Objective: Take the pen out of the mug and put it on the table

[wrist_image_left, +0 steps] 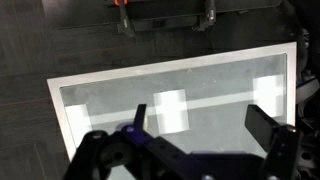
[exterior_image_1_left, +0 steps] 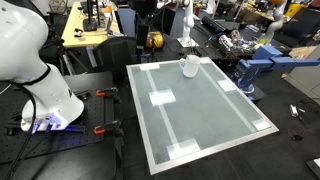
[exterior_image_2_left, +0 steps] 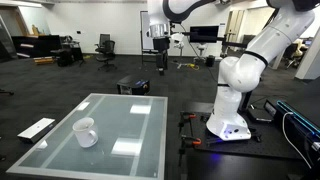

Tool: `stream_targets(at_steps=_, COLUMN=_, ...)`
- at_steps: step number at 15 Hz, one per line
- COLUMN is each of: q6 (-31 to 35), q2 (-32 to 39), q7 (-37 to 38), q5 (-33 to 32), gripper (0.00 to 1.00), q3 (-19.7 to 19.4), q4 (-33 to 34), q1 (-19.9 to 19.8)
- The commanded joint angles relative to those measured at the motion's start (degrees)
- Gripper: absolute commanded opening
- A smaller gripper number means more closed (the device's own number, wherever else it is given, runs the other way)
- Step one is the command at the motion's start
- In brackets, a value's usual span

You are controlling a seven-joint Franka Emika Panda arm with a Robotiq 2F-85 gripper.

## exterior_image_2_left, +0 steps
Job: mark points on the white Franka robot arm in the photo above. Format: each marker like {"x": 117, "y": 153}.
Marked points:
{"x": 233, "y": 73}

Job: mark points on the black low cabinet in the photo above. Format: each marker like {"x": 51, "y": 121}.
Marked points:
{"x": 36, "y": 45}

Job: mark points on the white ceramic mug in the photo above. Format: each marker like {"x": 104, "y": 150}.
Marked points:
{"x": 85, "y": 136}

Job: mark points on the black office chair with armrests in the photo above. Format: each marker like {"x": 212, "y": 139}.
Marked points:
{"x": 106, "y": 50}

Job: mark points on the small flat black device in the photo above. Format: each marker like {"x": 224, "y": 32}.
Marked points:
{"x": 260, "y": 115}

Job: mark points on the black monitor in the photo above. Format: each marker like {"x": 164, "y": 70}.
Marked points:
{"x": 204, "y": 34}

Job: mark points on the tan office chair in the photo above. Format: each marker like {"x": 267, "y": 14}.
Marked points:
{"x": 295, "y": 50}

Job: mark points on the black desk with equipment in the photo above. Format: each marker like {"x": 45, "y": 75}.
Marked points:
{"x": 66, "y": 53}

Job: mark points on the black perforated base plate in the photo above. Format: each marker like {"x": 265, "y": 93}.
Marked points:
{"x": 266, "y": 146}

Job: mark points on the orange black bar clamp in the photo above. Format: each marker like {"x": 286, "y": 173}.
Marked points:
{"x": 190, "y": 116}
{"x": 195, "y": 141}

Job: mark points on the flat white box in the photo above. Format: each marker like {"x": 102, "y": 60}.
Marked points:
{"x": 36, "y": 129}

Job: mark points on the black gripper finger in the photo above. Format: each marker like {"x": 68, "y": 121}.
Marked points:
{"x": 165, "y": 60}
{"x": 158, "y": 60}

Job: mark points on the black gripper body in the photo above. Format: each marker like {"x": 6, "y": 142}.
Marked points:
{"x": 161, "y": 43}

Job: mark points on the small black bin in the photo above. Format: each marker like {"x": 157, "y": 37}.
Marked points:
{"x": 210, "y": 61}

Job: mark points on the yellow wooden planks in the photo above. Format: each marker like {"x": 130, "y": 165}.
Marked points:
{"x": 44, "y": 60}

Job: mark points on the white whiteboard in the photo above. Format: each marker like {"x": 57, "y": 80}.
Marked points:
{"x": 144, "y": 31}

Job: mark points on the black box device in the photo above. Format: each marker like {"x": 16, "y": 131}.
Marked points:
{"x": 133, "y": 85}

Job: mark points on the black controller with blue light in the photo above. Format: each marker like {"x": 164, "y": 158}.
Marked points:
{"x": 300, "y": 140}

